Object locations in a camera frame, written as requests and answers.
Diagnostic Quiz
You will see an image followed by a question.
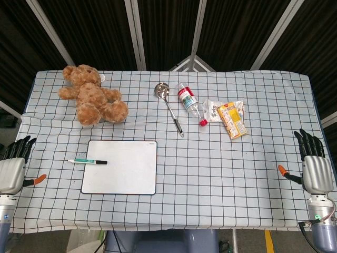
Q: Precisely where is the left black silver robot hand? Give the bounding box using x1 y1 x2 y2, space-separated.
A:
0 135 47 195

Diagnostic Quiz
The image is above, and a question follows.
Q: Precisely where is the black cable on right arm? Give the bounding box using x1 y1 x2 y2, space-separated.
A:
298 200 337 253

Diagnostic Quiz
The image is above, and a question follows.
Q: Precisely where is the yellow snack package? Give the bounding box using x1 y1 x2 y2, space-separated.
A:
217 102 249 140

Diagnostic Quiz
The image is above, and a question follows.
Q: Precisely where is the clear bottle with red cap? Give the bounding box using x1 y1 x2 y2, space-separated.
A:
176 82 209 127

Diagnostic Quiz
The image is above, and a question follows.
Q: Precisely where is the white metal partition post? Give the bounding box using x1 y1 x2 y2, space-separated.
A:
189 0 208 59
124 0 147 71
25 0 76 67
249 0 299 71

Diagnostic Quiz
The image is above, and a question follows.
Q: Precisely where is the white dry-erase board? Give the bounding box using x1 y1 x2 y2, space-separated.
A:
81 140 158 196

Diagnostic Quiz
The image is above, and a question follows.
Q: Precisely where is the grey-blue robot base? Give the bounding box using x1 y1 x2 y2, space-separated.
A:
105 228 219 253

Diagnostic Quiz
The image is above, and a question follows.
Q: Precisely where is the white black grid tablecloth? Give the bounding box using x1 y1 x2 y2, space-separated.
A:
0 70 330 234

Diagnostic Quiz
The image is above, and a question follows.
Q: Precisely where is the brown plush teddy bear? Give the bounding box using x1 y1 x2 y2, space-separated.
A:
58 64 129 127

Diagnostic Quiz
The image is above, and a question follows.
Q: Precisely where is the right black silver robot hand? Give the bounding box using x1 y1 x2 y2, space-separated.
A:
278 128 334 195

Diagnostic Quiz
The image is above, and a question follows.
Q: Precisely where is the white triangular partition foot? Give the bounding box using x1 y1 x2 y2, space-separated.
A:
170 55 217 72

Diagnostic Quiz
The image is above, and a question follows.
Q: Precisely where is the white crumpled snack bag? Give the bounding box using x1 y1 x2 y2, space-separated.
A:
202 99 247 124

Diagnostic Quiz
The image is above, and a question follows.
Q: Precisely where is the steel ladle with black handle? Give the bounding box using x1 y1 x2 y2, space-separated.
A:
154 82 184 138

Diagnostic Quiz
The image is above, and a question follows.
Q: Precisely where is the green white marker pen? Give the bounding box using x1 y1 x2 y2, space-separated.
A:
67 159 108 166

